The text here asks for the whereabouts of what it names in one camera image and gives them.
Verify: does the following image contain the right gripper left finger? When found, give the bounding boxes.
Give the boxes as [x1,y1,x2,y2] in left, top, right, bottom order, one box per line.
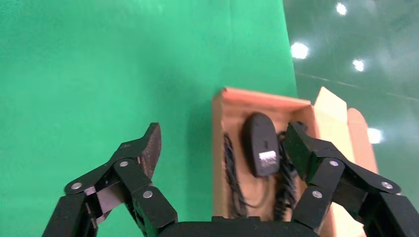
[42,122,179,237]

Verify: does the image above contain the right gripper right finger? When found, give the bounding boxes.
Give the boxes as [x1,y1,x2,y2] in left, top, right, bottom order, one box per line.
[284,121,419,237]

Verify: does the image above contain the black power cord with plug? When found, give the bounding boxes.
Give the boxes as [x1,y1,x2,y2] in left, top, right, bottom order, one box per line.
[274,121,307,221]

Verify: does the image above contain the black computer mouse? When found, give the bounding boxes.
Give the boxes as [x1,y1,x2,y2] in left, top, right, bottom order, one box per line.
[241,112,281,178]

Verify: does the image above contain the thin black USB cable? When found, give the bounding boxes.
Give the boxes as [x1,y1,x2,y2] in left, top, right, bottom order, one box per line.
[223,131,273,219]

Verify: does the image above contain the open brown cardboard box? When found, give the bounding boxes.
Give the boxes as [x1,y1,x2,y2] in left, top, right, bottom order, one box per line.
[212,86,379,237]

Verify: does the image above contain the green table cloth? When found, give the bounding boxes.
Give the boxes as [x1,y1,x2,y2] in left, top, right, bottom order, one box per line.
[0,0,299,237]

